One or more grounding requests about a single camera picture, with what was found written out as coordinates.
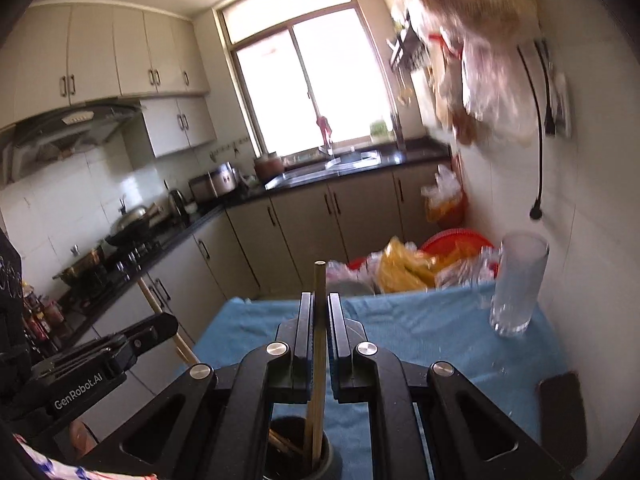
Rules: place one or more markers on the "gas stove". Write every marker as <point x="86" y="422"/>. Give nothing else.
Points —
<point x="125" y="260"/>

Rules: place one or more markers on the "white power strip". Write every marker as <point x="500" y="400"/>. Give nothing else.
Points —
<point x="561" y="105"/>

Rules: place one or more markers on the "golden cooking pot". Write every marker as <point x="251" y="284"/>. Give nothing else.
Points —
<point x="82" y="267"/>

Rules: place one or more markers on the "pink hanging cloth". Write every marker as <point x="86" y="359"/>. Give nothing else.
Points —
<point x="324" y="127"/>

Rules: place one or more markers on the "white patterned clothing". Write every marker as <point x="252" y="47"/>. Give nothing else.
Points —
<point x="60" y="470"/>

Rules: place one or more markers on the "black flat case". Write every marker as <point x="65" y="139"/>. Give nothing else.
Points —
<point x="562" y="415"/>

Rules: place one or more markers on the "sink faucet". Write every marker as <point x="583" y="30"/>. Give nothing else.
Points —
<point x="327" y="152"/>

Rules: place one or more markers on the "steel sink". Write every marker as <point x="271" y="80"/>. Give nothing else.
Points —
<point x="325" y="167"/>

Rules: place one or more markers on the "brown clay pot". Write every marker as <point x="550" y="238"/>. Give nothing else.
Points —
<point x="269" y="166"/>

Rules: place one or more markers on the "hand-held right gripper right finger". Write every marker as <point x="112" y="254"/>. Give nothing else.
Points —
<point x="336" y="345"/>

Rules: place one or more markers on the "black wall rack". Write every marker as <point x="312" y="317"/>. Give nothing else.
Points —
<point x="407" y="47"/>

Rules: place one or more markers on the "range hood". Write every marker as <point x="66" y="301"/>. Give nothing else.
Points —
<point x="65" y="132"/>

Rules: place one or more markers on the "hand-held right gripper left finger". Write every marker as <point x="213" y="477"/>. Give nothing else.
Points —
<point x="306" y="345"/>

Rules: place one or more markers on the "large red basin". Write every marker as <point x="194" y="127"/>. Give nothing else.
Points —
<point x="460" y="240"/>

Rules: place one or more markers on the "person's left hand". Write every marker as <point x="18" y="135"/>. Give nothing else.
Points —
<point x="84" y="439"/>

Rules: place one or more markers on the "orange trash bag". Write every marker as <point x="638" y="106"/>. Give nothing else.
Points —
<point x="445" y="200"/>

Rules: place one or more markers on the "yellow plastic bag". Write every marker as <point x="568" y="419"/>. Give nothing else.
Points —
<point x="405" y="270"/>

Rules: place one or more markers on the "tall clear glass cup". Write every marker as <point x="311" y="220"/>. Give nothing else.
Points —
<point x="517" y="285"/>

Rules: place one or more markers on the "silver rice cooker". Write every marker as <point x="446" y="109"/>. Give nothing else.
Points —
<point x="212" y="182"/>

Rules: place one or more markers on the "tan plastic bag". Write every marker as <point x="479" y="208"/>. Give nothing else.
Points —
<point x="452" y="105"/>

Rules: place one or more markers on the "black kitchen countertop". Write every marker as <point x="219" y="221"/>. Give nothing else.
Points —
<point x="235" y="200"/>

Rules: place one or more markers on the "steel kettle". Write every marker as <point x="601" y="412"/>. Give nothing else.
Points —
<point x="178" y="205"/>

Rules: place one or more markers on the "beige base cabinets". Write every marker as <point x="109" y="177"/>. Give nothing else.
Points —
<point x="300" y="230"/>

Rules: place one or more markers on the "small white wall cabinet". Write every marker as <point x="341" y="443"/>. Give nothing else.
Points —
<point x="180" y="125"/>

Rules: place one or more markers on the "small red basin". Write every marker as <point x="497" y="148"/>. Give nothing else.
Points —
<point x="357" y="263"/>

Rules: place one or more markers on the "white upper wall cabinets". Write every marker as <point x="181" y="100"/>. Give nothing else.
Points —
<point x="90" y="50"/>

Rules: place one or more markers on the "wok with steel lid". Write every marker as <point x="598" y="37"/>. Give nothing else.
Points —
<point x="131" y="222"/>

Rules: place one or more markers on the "condiment bottles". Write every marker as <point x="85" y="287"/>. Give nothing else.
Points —
<point x="42" y="315"/>

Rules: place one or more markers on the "wooden chopstick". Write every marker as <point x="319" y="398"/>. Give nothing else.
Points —
<point x="150" y="300"/>
<point x="319" y="285"/>
<point x="282" y="442"/>

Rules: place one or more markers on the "crumpled clear plastic bag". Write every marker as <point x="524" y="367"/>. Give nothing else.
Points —
<point x="355" y="272"/>

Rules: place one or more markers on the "black chopstick holder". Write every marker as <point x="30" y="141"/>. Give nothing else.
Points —
<point x="332" y="452"/>

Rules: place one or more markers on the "blue tablecloth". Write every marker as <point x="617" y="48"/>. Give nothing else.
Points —
<point x="415" y="325"/>

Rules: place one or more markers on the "kitchen window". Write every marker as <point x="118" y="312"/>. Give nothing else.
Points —
<point x="310" y="75"/>

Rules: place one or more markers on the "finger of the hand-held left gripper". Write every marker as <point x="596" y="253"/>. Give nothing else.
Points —
<point x="150" y="332"/>

